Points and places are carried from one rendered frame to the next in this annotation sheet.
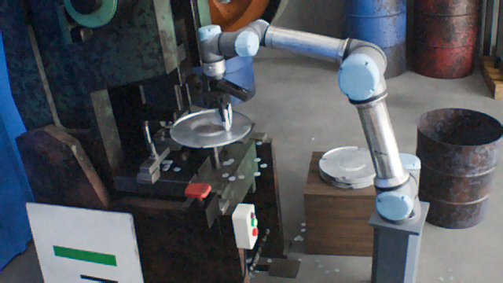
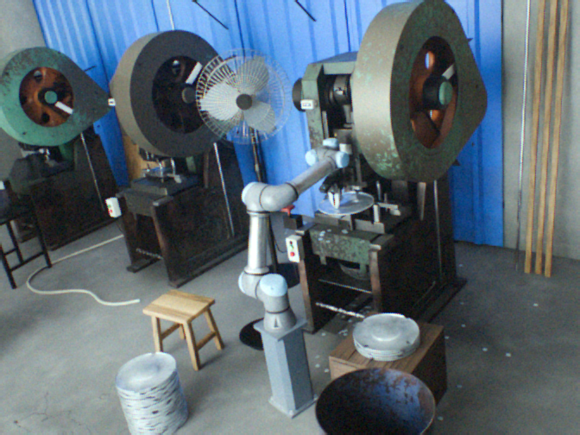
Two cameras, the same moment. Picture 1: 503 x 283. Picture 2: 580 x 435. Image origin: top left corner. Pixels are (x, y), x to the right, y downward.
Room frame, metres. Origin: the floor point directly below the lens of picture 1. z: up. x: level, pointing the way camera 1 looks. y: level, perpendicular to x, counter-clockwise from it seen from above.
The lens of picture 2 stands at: (2.25, -2.54, 1.86)
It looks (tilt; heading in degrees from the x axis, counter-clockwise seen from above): 22 degrees down; 113
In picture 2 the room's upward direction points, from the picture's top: 9 degrees counter-clockwise
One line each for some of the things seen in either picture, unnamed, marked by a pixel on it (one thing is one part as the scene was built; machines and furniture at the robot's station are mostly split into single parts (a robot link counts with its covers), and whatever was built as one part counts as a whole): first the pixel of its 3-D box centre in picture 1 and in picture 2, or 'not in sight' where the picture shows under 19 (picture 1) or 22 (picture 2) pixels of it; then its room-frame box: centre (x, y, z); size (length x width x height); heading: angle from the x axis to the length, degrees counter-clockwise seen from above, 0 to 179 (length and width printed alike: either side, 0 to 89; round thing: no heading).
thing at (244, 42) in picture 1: (240, 42); (319, 156); (1.40, -0.01, 1.09); 0.11 x 0.11 x 0.08; 62
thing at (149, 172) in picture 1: (153, 157); not in sight; (1.34, 0.34, 0.76); 0.17 x 0.06 x 0.10; 160
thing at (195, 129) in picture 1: (210, 127); (345, 203); (1.46, 0.14, 0.79); 0.29 x 0.29 x 0.01
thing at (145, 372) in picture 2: not in sight; (145, 371); (0.63, -0.74, 0.29); 0.29 x 0.29 x 0.01
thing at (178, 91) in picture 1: (170, 61); (350, 151); (1.49, 0.24, 1.04); 0.17 x 0.15 x 0.30; 70
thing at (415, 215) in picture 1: (400, 201); (279, 313); (1.27, -0.50, 0.50); 0.15 x 0.15 x 0.10
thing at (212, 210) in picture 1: (207, 222); (294, 230); (1.13, 0.17, 0.62); 0.10 x 0.06 x 0.20; 160
